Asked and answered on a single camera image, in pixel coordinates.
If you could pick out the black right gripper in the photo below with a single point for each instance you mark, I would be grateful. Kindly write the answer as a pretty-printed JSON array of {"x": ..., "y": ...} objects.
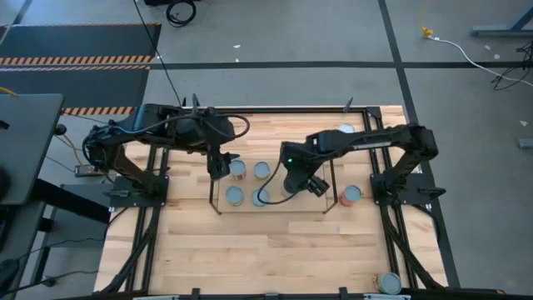
[{"x": 295, "y": 181}]

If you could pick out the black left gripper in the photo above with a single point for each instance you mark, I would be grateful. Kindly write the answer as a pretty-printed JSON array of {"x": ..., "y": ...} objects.
[{"x": 217, "y": 158}]

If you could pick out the silver can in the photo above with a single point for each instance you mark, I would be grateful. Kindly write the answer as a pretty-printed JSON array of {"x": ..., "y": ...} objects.
[{"x": 238, "y": 168}]

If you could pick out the green sliced peaches can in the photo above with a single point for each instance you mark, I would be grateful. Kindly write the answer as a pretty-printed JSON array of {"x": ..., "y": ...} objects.
[{"x": 234, "y": 195}]

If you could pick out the grey-lidded tin can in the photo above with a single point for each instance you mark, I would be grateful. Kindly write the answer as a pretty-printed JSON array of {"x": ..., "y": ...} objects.
[{"x": 262, "y": 170}]

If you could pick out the teal tuna fish can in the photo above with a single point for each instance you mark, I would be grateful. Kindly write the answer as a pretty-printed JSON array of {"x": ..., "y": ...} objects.
[{"x": 261, "y": 196}]

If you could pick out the green and red pasta can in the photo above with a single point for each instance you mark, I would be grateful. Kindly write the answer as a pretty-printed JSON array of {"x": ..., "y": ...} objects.
[{"x": 353, "y": 193}]

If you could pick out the white and green can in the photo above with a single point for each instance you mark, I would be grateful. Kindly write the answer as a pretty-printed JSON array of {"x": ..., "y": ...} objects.
[{"x": 346, "y": 127}]

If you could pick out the teal labelled tall can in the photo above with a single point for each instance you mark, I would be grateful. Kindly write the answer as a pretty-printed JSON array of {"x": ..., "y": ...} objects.
[{"x": 390, "y": 283}]

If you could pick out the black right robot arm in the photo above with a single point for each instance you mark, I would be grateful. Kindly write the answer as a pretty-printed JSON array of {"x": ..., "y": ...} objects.
[{"x": 375, "y": 137}]

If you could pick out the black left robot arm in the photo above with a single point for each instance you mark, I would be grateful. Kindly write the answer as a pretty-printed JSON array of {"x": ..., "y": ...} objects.
[{"x": 175, "y": 129}]

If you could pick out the black mat with hazard stripes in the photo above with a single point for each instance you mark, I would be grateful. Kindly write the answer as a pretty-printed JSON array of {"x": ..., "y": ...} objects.
[{"x": 79, "y": 41}]

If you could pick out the grey desk top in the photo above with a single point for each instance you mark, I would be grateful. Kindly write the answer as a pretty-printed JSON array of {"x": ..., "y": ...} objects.
[{"x": 29, "y": 146}]

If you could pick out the yellow plug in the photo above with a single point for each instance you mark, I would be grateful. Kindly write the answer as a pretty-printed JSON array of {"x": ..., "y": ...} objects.
[{"x": 426, "y": 31}]

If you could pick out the blue-grey table foot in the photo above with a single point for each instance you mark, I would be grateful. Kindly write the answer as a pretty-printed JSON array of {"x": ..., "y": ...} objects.
[{"x": 499, "y": 30}]

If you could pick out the wooden shelf with black frame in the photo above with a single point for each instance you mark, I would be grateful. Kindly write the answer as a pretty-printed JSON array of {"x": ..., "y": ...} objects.
[{"x": 291, "y": 204}]

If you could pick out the black aluminium table frame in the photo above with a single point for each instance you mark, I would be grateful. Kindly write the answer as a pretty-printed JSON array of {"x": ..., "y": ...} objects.
[{"x": 291, "y": 110}]

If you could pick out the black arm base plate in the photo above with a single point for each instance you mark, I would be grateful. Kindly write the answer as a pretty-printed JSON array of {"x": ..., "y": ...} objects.
[
  {"x": 139, "y": 193},
  {"x": 412, "y": 189}
]

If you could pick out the black desk frame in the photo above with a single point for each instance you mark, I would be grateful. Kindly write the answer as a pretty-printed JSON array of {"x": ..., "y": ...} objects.
[{"x": 71, "y": 200}]

